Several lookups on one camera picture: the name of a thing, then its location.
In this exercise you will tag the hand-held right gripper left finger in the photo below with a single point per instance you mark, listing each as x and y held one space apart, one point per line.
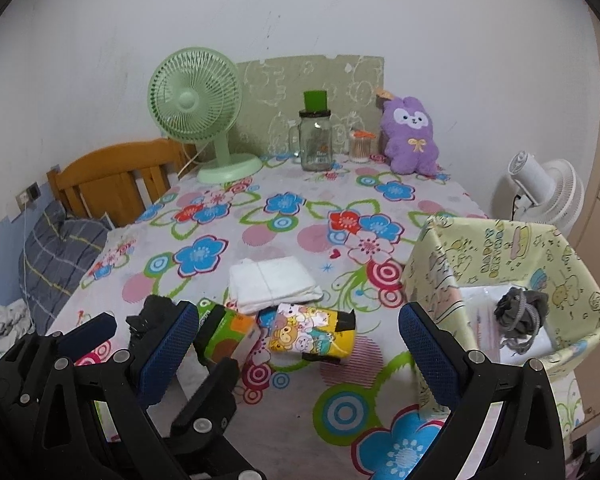
172 350

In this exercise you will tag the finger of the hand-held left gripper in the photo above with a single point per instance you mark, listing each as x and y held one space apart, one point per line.
87 332
207 400

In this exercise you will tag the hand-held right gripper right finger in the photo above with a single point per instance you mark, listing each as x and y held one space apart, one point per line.
427 355

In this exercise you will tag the black sock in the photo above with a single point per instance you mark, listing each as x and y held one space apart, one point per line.
155 312

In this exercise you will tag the green orange drink carton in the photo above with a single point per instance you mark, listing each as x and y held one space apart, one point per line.
227 335

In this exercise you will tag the yellow cartoon paper box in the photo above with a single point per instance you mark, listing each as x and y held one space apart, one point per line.
480 250

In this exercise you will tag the yellow cartoon tissue pack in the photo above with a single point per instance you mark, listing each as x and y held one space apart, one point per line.
310 332

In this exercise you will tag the white cloth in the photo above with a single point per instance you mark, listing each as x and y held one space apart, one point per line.
275 282
10 325

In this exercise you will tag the white crumpled cloth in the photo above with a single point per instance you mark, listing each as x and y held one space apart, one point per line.
10 325

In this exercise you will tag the grey plaid pillow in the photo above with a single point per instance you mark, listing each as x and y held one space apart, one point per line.
55 260

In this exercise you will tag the wooden headboard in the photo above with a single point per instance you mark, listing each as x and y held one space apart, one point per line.
110 170

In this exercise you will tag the green desk fan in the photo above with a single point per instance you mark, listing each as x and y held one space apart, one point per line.
230 167

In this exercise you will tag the floral tablecloth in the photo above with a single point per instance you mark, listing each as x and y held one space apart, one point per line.
300 200

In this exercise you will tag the white floor fan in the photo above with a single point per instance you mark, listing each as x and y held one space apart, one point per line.
555 190

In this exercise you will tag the purple plush bunny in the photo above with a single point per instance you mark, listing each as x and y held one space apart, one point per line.
412 145

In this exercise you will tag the cotton swab jar orange lid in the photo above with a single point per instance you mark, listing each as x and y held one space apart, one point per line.
362 147

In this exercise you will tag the glass jar mug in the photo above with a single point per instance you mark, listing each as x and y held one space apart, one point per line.
316 145

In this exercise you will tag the green card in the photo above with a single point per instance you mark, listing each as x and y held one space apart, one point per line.
315 101

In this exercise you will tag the wall socket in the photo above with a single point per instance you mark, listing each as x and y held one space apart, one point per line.
30 194

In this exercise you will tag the green patterned wall sheet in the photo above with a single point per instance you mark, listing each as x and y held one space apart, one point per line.
280 90

